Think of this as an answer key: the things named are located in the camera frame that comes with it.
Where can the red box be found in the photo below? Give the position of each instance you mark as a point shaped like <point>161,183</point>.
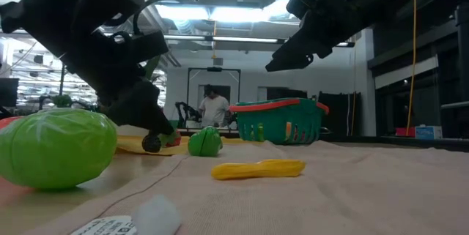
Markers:
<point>405,131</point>

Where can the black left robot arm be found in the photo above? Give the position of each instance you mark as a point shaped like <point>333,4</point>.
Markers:
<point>44,4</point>

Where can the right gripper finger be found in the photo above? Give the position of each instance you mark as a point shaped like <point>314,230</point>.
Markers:
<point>293,57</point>

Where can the teal basket with orange rim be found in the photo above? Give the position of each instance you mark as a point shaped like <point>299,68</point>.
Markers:
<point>278,121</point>

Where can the black background robot arm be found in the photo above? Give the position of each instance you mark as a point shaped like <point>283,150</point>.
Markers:
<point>185,112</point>

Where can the white foam cube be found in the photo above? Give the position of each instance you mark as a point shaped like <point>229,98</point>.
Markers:
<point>155,216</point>

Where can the blue white box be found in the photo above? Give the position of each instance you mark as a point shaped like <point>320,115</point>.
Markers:
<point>428,132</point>

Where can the black background rig frame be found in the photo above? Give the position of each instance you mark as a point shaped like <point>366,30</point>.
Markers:
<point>214,69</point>

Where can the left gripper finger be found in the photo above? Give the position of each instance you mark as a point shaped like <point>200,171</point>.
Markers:
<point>143,110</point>

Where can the person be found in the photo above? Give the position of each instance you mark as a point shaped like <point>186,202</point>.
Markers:
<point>214,108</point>

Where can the green toy pea pod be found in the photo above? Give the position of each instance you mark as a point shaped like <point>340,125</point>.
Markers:
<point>205,142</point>

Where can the red toy strawberry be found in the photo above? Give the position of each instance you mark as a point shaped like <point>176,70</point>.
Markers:
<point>175,140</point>

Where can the yellow toy corn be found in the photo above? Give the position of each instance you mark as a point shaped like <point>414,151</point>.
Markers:
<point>256,169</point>

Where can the white printed paper label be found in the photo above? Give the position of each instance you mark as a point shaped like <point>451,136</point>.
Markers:
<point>104,227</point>

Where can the dark toy blackberry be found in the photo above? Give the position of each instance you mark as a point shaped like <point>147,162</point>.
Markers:
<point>151,143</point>

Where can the pale pink cloth mat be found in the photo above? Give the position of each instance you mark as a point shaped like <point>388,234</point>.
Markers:
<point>293,205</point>

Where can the orange toy pumpkin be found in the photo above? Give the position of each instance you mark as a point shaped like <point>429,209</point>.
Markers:
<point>9,122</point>

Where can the green toy cabbage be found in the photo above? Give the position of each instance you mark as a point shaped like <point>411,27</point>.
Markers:
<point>55,147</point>

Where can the yellow cloth mat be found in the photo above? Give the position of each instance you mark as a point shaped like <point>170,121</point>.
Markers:
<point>176,149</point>

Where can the black background monitor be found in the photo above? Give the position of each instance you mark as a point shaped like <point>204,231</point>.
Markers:
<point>8,92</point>

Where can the black background cabinet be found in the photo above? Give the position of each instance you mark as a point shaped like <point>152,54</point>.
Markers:
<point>340,107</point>

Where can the long ceiling light bar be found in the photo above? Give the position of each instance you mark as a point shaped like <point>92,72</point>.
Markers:
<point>242,39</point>

